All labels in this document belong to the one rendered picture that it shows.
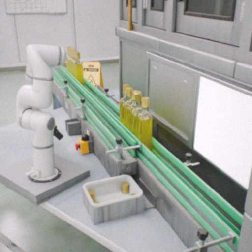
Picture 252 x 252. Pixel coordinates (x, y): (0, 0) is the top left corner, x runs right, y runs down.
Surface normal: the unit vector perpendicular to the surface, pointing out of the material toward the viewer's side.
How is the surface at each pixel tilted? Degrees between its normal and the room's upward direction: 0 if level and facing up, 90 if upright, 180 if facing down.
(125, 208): 90
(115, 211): 90
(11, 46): 90
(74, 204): 0
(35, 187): 3
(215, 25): 90
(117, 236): 0
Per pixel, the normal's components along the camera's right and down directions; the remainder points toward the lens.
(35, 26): 0.37, 0.37
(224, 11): -0.93, 0.15
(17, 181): 0.04, -0.93
